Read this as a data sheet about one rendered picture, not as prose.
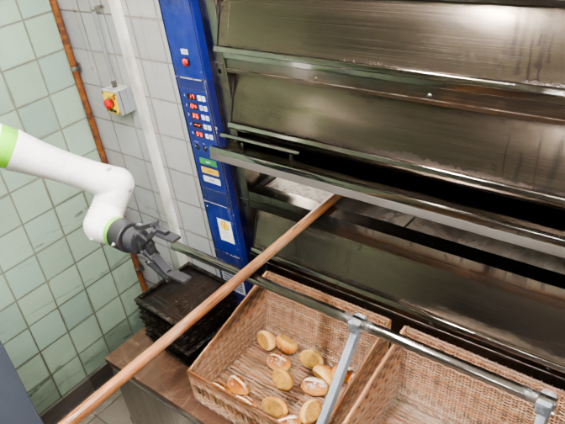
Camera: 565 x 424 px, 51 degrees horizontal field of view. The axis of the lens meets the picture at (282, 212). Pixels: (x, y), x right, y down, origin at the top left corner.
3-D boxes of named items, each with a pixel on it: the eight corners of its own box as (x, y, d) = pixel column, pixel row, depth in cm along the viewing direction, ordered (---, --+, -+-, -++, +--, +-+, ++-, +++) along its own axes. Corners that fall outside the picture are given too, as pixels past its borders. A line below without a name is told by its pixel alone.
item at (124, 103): (120, 106, 244) (113, 82, 239) (136, 109, 238) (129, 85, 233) (106, 113, 239) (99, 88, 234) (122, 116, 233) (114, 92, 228)
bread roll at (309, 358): (318, 373, 216) (324, 372, 220) (323, 355, 216) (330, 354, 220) (295, 363, 221) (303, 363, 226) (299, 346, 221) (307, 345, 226)
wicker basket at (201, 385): (275, 320, 246) (266, 267, 232) (397, 375, 214) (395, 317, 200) (192, 400, 216) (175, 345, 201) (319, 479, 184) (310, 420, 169)
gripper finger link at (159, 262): (141, 249, 168) (139, 251, 169) (166, 278, 167) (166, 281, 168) (151, 241, 170) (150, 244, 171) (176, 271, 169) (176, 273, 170)
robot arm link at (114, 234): (108, 255, 175) (100, 229, 170) (139, 235, 182) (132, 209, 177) (121, 261, 171) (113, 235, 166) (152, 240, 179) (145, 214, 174)
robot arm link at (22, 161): (1, 167, 169) (6, 172, 160) (15, 129, 169) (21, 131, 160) (121, 205, 188) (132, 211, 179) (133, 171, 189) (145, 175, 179)
